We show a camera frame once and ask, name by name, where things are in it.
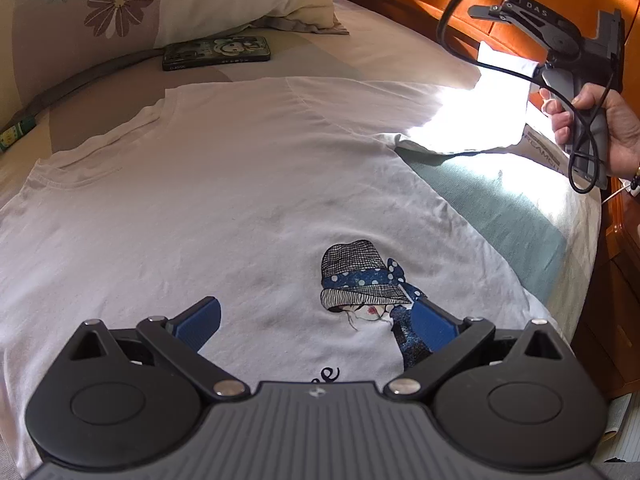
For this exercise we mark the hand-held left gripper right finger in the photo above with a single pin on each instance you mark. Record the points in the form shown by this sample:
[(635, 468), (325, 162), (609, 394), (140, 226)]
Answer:
[(430, 327)]

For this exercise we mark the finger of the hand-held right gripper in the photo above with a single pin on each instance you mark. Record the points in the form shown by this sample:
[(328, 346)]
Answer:
[(487, 10)]

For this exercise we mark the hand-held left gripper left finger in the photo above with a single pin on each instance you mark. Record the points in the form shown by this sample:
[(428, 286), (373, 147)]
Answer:
[(197, 322)]

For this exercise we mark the white printed t-shirt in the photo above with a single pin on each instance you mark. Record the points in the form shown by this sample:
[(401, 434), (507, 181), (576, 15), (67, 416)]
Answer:
[(200, 210)]

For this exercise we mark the person's right hand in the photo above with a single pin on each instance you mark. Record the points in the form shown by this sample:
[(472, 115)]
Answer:
[(622, 125)]

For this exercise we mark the green glass bottle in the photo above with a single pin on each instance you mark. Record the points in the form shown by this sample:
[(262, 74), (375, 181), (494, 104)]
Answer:
[(15, 135)]

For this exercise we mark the phone with cartoon case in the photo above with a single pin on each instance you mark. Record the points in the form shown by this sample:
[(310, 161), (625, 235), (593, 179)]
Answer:
[(215, 52)]

